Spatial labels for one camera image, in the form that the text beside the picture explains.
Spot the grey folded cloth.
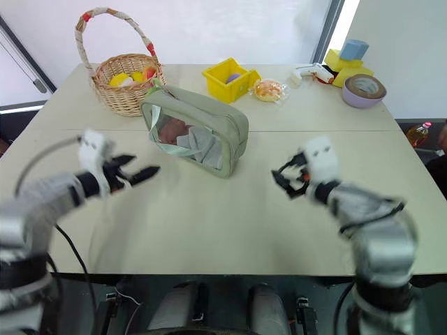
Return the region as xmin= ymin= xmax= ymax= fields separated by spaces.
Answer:
xmin=176 ymin=126 xmax=224 ymax=170

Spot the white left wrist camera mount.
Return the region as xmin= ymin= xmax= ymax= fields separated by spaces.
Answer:
xmin=77 ymin=129 xmax=117 ymax=199

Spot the grey rounded leg shape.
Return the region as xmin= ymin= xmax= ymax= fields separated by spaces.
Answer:
xmin=247 ymin=283 xmax=293 ymax=335
xmin=148 ymin=281 xmax=207 ymax=332

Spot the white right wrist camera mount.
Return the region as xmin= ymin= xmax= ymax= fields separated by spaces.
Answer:
xmin=300 ymin=136 xmax=340 ymax=183

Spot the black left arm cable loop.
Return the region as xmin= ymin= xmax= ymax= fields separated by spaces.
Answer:
xmin=13 ymin=136 xmax=83 ymax=196

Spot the green transparent pouch bag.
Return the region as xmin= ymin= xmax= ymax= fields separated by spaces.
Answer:
xmin=140 ymin=79 xmax=250 ymax=179

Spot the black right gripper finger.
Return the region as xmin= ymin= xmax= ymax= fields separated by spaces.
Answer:
xmin=272 ymin=174 xmax=307 ymax=200
xmin=271 ymin=152 xmax=302 ymax=177

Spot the black hanging cable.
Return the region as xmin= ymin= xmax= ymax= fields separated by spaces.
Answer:
xmin=54 ymin=225 xmax=99 ymax=335

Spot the pink brown soft item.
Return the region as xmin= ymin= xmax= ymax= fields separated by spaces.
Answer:
xmin=157 ymin=118 xmax=192 ymax=146

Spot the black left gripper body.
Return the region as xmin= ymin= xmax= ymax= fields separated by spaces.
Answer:
xmin=103 ymin=156 xmax=134 ymax=193

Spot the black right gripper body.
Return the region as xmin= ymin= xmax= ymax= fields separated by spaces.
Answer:
xmin=294 ymin=151 xmax=312 ymax=195

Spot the wrapped bread bun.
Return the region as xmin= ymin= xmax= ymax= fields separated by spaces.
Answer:
xmin=251 ymin=78 xmax=291 ymax=105

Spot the blue foam block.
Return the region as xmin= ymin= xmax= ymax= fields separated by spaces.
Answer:
xmin=339 ymin=38 xmax=370 ymax=61

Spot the white glue gun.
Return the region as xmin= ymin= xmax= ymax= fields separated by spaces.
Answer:
xmin=291 ymin=62 xmax=338 ymax=85

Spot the grey metal window handle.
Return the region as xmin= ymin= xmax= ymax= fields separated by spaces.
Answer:
xmin=0 ymin=33 xmax=48 ymax=94

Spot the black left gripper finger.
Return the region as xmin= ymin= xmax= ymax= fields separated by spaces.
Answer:
xmin=129 ymin=165 xmax=161 ymax=187
xmin=117 ymin=155 xmax=137 ymax=172

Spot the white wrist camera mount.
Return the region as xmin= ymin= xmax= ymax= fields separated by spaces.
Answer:
xmin=77 ymin=129 xmax=117 ymax=199
xmin=300 ymin=136 xmax=340 ymax=183

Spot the wicker basket with handle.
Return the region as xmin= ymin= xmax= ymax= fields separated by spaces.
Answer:
xmin=74 ymin=7 xmax=167 ymax=118

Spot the lavender brown tape roll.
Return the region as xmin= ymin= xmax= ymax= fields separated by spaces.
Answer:
xmin=341 ymin=73 xmax=388 ymax=110

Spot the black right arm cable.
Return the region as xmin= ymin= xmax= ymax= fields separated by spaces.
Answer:
xmin=337 ymin=198 xmax=408 ymax=239

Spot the yellow plastic bin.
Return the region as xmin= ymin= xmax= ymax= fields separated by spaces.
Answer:
xmin=202 ymin=57 xmax=262 ymax=105

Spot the cooking oil bottle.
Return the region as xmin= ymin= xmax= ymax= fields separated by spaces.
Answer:
xmin=406 ymin=121 xmax=434 ymax=149

